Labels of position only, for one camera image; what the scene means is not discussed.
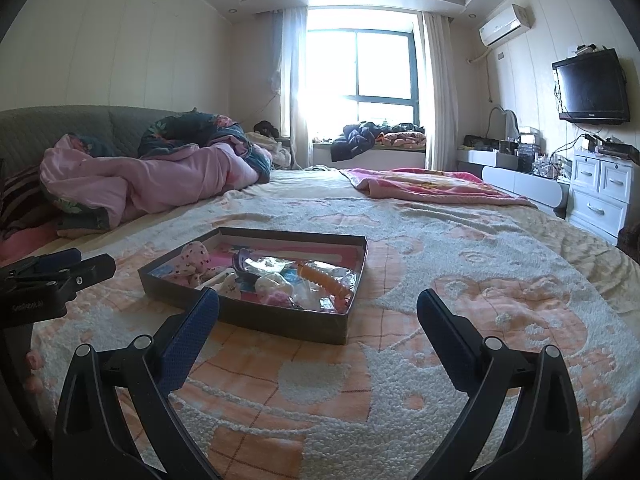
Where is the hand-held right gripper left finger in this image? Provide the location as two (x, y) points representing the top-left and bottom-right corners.
(52, 287), (223, 480)

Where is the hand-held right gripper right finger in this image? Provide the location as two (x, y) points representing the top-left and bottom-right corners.
(412, 287), (583, 480)

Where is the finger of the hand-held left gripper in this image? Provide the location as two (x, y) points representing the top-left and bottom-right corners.
(0, 247), (83, 281)
(47, 253), (117, 311)

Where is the white hair clip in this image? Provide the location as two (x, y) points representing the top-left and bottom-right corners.
(197, 267), (238, 296)

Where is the dark cardboard box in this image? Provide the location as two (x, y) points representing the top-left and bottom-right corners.
(137, 226), (369, 346)

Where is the striped pillow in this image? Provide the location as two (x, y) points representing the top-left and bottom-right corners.
(0, 162), (56, 241)

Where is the purple hair clip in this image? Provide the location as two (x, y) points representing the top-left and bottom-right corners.
(232, 248), (263, 277)

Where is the white pink hair accessory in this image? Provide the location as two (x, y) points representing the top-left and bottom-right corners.
(255, 272), (296, 307)

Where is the clear plastic bag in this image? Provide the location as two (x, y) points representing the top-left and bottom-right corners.
(251, 255), (297, 274)

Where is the pink and dark floral quilt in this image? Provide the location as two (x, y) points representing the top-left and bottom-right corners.
(40, 110), (273, 233)

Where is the grey padded headboard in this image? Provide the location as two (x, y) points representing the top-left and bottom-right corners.
(0, 105), (171, 171)

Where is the orange hair comb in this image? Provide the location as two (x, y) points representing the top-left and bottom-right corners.
(295, 265), (351, 306)

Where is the pink red blanket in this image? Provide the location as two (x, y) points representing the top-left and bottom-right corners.
(340, 167), (538, 208)

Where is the white dressing table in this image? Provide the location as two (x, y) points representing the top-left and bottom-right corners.
(456, 149), (571, 218)

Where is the white window bench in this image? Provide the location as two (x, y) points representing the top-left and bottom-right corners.
(312, 142), (428, 171)

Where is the group of small desk items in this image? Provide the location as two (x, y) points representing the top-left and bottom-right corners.
(462, 127), (573, 181)

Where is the cream pillow pile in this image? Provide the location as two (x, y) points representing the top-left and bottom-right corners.
(245, 120), (293, 171)

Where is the colourful folded cloth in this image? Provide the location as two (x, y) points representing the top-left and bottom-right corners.
(375, 122), (428, 150)

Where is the white drawer cabinet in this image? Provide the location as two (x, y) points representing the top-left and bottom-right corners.
(567, 150), (640, 246)

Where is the dark puffer jacket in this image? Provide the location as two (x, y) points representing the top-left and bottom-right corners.
(330, 121), (386, 163)

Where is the white oval mirror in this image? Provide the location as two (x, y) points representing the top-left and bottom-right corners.
(487, 105), (522, 143)

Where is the white curtain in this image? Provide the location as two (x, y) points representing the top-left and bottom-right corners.
(270, 7), (313, 171)
(420, 10), (461, 171)

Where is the black set-top box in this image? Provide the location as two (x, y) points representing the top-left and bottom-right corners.
(582, 132), (640, 158)

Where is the window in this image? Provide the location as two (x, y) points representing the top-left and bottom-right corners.
(305, 5), (426, 141)

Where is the black television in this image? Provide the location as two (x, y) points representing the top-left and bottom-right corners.
(551, 47), (632, 126)

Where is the white air conditioner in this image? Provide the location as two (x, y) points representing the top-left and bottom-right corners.
(478, 4), (536, 47)

